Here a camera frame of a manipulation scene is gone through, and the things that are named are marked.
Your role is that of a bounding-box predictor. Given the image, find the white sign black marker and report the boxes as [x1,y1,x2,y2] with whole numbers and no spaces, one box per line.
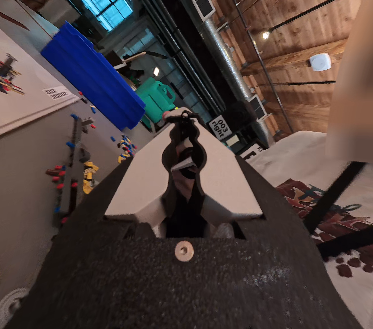
[239,143,266,163]

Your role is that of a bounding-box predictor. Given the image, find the long grey Technic assembly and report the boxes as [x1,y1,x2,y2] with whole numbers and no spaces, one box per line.
[45,116,100,228]

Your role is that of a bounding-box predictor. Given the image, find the black ceiling light track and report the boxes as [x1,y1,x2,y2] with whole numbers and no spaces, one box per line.
[271,0,370,33]
[287,80,336,86]

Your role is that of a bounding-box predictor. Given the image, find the scattered small lego pieces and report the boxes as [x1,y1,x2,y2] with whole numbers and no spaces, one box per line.
[110,134,137,164]

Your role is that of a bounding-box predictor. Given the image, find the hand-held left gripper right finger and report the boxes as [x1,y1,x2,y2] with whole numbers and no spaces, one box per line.
[192,120,263,238]

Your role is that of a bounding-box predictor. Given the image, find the blue plastic bin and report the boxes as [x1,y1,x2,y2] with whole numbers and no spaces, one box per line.
[40,21,146,131]

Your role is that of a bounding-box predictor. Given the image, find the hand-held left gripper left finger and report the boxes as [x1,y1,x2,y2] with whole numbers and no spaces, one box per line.
[104,123,179,238]

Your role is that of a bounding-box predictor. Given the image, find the silver ventilation duct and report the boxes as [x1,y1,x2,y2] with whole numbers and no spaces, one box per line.
[201,18,274,146]

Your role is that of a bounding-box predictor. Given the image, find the black white desk lamp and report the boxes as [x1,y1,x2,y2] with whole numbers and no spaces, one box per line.
[122,51,170,64]

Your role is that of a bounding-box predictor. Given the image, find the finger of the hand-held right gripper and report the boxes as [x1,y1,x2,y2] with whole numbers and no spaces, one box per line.
[171,142,196,173]
[163,108,192,124]

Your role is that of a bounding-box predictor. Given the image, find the black ceiling conduit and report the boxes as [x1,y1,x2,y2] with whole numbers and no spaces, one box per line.
[221,0,294,133]

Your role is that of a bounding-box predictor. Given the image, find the lego instruction booklet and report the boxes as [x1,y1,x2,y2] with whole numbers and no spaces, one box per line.
[0,28,81,135]

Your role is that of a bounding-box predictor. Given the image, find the white ceiling access point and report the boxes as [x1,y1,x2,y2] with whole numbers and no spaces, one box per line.
[309,53,332,72]

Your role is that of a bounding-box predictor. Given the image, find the brown wooden strip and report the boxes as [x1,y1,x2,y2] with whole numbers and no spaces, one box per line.
[0,11,30,31]

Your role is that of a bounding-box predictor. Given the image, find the black strap harness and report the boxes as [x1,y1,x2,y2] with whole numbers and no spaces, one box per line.
[303,161,373,261]

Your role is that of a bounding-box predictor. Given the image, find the green felt bag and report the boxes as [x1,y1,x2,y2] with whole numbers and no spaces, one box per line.
[135,77,177,132]

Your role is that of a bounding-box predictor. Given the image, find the white air vent grille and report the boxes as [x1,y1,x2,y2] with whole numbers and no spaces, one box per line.
[248,94,268,121]
[184,0,217,22]

